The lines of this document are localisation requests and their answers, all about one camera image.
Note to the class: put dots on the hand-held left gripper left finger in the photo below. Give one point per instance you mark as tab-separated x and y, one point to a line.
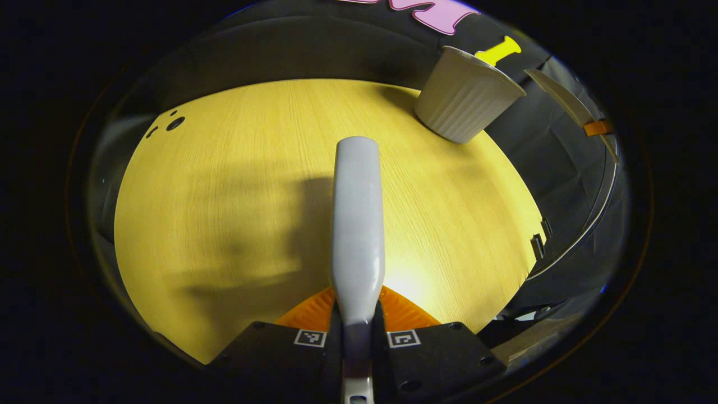
269	365

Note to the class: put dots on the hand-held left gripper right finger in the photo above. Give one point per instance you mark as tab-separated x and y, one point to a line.
443	359

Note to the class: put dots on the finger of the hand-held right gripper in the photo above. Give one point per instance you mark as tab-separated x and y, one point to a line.
597	128

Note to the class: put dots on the grey dustpan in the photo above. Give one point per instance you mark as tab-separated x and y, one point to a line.
561	95

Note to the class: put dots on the white ribbed garbage bin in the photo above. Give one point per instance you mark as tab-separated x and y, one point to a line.
463	98

